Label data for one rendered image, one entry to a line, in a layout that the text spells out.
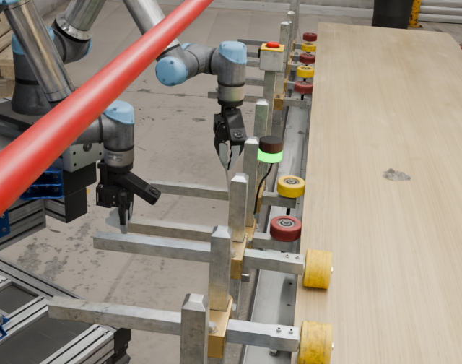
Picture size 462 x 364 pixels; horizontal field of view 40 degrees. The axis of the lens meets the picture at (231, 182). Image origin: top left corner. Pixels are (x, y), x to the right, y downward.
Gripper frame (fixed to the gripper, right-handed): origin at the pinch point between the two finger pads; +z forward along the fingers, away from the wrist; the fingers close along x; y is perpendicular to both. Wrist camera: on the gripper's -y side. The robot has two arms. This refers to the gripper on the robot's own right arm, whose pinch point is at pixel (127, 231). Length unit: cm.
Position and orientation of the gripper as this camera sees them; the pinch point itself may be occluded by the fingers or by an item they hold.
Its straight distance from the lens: 171.9
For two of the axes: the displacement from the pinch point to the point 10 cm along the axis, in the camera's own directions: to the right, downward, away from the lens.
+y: -9.9, -1.2, 0.9
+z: -0.7, 9.0, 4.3
